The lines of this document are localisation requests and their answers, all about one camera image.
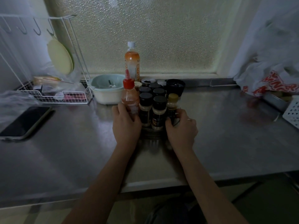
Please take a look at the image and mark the person's right hand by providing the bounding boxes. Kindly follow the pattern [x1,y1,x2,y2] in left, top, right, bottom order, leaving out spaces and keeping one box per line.
[165,109,198,153]

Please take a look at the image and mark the person's left hand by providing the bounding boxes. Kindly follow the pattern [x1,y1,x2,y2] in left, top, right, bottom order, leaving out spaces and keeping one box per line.
[112,102,142,151]

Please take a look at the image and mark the clear round turntable tray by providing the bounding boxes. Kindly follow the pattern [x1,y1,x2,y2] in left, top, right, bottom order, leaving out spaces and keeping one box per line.
[140,124,180,141]

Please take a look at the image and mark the red cap sauce bottle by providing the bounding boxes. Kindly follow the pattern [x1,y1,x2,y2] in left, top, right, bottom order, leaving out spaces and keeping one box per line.
[121,69,140,119]

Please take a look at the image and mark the small yellow cap bottle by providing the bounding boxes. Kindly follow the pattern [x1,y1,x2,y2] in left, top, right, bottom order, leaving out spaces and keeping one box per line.
[166,93,181,125]

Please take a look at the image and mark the black top salt grinder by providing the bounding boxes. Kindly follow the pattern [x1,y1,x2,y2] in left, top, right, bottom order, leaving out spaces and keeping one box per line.
[166,78,186,98]

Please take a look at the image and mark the grey lid glass shaker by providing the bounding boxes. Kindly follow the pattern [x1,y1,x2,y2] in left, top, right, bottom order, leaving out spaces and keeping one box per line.
[141,77,156,86]

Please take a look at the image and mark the person's left forearm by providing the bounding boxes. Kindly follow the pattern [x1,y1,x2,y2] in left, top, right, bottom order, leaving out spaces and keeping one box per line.
[62,147,138,224]

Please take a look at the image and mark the person's right forearm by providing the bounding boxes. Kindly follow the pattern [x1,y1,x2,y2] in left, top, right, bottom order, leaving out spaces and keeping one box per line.
[175,148,249,224]

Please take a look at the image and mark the orange drink bottle white cap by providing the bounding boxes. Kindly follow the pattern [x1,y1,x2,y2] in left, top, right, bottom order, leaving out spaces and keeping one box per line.
[124,41,140,82]

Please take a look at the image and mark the teal and white bowl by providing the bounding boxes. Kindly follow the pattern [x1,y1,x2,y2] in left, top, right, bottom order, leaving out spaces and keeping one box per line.
[88,74,126,105]

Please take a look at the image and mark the small pink packet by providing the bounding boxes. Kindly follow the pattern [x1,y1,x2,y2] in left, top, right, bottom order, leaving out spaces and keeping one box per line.
[63,93,87,102]

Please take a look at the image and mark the yellow packet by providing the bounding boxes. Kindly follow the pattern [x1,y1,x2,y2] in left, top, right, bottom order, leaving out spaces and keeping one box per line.
[32,76,62,86]

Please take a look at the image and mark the white plastic bag red print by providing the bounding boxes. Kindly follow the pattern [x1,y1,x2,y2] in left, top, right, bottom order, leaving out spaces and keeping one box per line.
[233,9,299,97]

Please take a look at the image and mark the pale yellow round plate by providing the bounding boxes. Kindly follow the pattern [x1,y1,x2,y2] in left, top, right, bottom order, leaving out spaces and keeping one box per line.
[47,37,75,76]

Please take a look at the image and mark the frosted glass window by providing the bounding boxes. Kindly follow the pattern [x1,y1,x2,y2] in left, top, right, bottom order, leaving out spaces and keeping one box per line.
[43,0,243,76]

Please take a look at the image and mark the grey metal container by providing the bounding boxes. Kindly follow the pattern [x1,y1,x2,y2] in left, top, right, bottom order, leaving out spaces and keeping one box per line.
[263,91,292,112]

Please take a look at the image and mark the black smartphone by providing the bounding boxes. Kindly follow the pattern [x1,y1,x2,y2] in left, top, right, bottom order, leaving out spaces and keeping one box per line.
[0,106,53,141]

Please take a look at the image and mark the white perforated basket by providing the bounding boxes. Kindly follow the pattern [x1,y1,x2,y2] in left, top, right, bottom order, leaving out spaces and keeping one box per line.
[282,95,299,129]

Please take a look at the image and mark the large clear plastic bag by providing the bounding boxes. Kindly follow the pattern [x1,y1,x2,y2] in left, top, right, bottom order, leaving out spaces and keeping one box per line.
[0,90,41,131]

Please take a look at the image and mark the white wire rack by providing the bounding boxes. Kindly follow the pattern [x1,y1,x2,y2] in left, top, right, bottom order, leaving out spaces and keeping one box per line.
[0,14,94,105]

